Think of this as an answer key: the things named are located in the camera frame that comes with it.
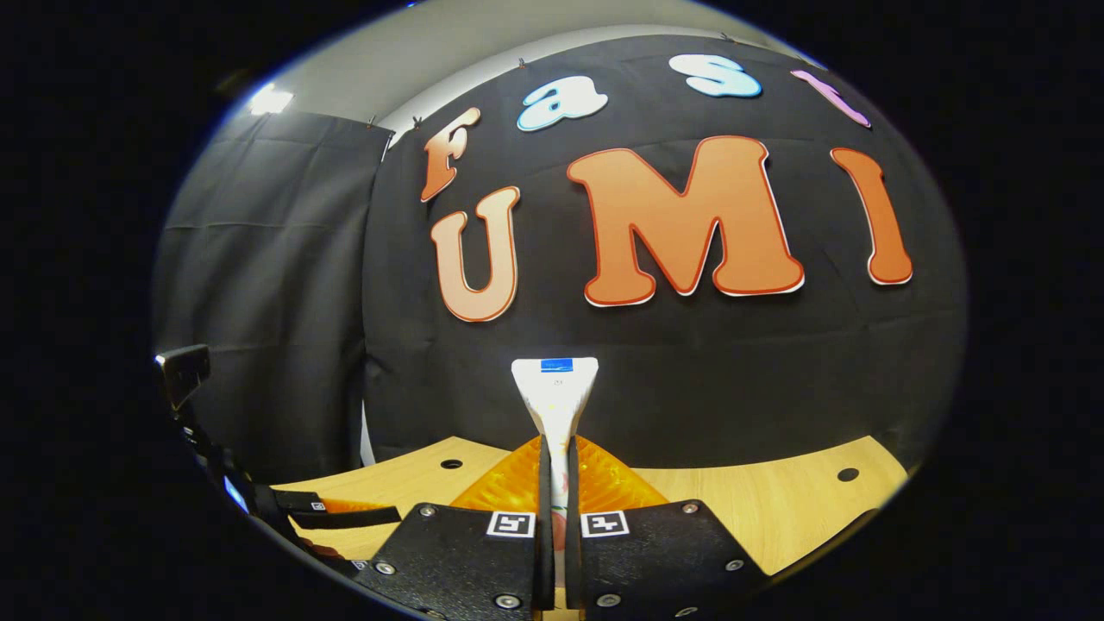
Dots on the plain dark cloth panel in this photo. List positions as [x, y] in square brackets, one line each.
[259, 302]

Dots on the wooden desktop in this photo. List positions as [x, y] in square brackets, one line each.
[776, 509]

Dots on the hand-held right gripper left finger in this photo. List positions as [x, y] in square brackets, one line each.
[457, 561]

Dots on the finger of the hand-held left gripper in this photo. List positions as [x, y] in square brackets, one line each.
[349, 562]
[345, 517]

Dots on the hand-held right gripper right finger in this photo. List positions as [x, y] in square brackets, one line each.
[655, 552]

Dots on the white toothpaste tube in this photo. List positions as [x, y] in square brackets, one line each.
[554, 397]

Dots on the black backdrop cloth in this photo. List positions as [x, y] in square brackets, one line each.
[690, 379]

